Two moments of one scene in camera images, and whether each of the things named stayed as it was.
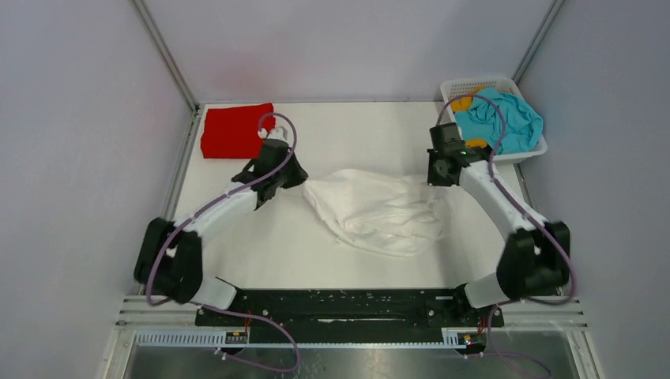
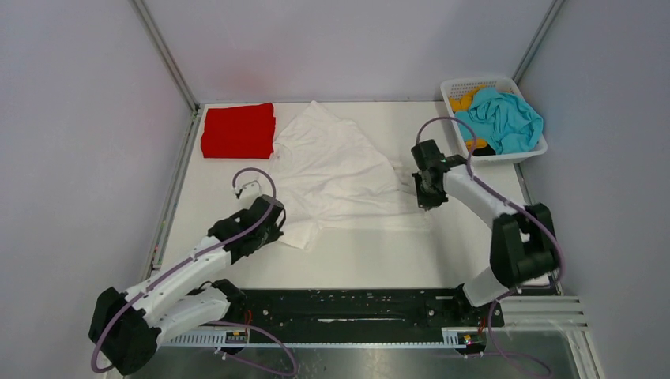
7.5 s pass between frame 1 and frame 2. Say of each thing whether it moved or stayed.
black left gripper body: moved
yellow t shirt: stayed
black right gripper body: moved
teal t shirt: stayed
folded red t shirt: stayed
